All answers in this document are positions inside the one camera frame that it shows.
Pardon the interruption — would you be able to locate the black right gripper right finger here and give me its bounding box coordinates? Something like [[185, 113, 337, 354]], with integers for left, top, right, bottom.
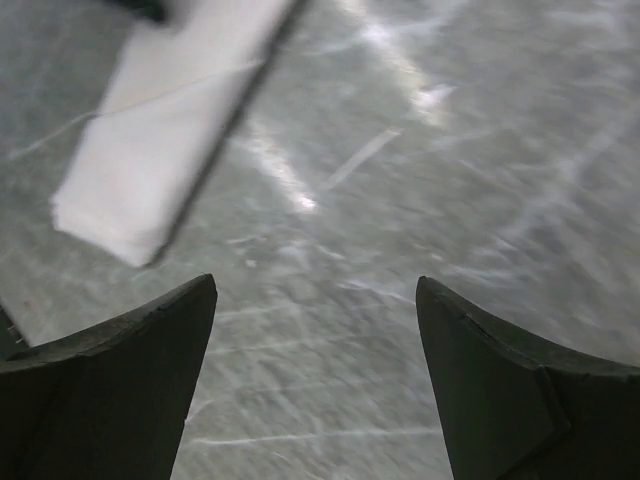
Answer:
[[416, 277, 639, 480]]

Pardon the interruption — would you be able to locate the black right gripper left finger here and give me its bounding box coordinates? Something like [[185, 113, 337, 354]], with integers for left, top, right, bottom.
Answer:
[[1, 274, 217, 479]]

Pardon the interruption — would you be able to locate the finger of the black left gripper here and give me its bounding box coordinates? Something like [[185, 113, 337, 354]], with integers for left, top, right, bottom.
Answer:
[[104, 0, 166, 23]]

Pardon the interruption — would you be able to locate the white cloth napkin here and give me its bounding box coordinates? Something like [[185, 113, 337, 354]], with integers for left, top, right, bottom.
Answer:
[[51, 0, 293, 267]]

